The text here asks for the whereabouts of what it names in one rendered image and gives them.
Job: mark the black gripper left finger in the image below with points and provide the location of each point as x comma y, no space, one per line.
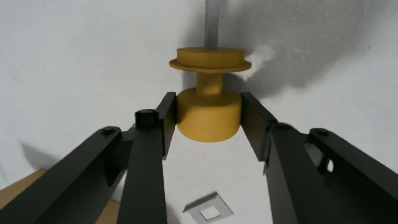
77,188

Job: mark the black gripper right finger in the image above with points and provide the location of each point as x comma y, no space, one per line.
365,189

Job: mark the yellow door knob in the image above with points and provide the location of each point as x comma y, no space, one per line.
209,113

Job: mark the tan wooden board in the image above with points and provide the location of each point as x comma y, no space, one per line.
108,216

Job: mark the grey square plate with square hole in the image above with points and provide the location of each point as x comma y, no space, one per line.
219,204

